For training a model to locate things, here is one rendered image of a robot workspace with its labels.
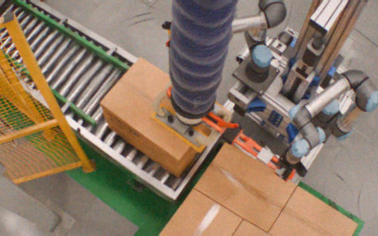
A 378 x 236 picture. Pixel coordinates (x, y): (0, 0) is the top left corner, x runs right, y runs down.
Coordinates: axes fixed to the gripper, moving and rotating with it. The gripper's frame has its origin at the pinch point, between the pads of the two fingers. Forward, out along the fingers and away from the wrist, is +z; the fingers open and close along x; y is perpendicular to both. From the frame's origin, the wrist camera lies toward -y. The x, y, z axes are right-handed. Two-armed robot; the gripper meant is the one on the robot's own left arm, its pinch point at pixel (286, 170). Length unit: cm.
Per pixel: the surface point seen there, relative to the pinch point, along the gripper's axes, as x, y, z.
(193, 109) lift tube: 10, 55, -19
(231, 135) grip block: 2.8, 34.7, -1.4
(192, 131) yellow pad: 10, 54, 9
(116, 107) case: 19, 102, 30
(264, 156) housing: 1.4, 14.4, -1.3
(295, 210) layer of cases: -8, -26, 69
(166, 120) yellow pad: 13, 69, 11
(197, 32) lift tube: 12, 55, -87
